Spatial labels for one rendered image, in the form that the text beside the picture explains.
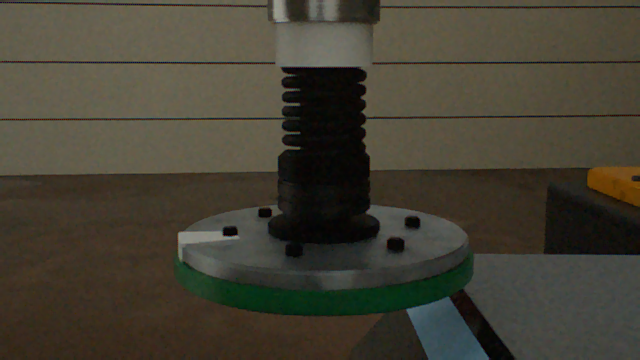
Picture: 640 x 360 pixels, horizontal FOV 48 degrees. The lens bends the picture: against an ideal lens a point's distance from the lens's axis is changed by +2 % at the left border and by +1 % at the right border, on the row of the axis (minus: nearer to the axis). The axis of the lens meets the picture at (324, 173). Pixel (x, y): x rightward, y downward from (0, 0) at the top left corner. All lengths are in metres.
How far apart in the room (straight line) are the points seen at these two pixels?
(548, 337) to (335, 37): 0.24
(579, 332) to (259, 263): 0.22
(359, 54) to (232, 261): 0.16
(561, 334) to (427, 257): 0.11
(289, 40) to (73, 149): 6.29
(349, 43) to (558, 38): 6.59
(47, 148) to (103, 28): 1.18
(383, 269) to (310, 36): 0.16
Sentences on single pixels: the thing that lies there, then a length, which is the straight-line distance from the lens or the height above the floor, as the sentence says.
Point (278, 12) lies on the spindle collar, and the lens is 0.49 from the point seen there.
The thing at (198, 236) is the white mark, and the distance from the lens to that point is 0.52.
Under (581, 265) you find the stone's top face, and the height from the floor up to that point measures 0.82.
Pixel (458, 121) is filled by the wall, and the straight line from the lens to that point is 6.78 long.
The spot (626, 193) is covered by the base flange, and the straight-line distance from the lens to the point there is 1.46.
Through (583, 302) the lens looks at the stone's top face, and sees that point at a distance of 0.59.
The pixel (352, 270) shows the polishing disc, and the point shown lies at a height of 0.88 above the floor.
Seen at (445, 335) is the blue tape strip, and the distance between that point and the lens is 0.55.
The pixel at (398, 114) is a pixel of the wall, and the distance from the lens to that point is 6.64.
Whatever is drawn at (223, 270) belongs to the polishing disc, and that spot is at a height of 0.87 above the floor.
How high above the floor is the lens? 1.00
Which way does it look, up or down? 9 degrees down
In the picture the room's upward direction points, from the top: straight up
